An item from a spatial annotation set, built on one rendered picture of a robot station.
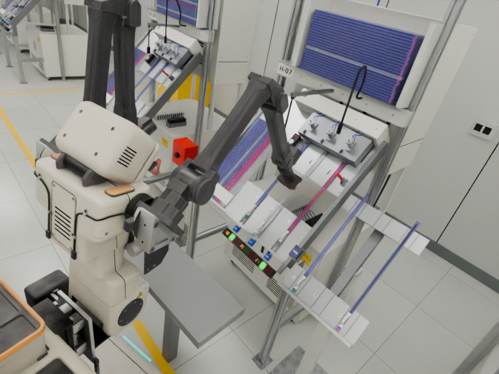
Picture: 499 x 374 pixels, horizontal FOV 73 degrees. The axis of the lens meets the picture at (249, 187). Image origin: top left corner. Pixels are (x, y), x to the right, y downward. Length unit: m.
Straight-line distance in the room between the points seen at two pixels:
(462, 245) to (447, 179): 0.57
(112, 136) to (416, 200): 2.81
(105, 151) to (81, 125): 0.12
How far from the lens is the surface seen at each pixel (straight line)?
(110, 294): 1.14
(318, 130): 1.68
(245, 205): 1.68
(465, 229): 3.25
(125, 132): 0.87
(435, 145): 3.14
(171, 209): 0.85
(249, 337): 2.12
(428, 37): 1.51
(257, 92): 0.99
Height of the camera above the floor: 1.74
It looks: 32 degrees down
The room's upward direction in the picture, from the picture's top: 12 degrees clockwise
